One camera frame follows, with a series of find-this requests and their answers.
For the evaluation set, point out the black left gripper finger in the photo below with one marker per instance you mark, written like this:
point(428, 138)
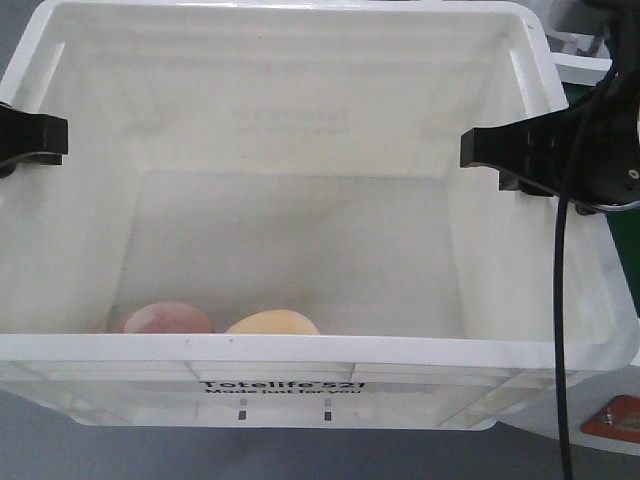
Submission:
point(31, 138)

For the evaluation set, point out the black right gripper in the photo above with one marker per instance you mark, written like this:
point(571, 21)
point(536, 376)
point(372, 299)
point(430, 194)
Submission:
point(531, 155)

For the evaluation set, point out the pink plush ball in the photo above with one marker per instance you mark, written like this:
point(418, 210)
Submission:
point(167, 317)

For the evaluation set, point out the white plastic tote box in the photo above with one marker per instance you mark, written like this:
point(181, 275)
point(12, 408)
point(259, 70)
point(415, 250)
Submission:
point(244, 157)

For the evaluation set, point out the yellow mango plush toy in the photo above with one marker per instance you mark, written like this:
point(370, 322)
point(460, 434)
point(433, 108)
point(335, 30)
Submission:
point(278, 322)

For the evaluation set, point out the white outer conveyor rim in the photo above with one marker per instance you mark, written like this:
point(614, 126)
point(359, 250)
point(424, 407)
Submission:
point(589, 396)

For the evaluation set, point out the red label plate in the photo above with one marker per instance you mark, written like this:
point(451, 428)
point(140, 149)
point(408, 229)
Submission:
point(617, 420)

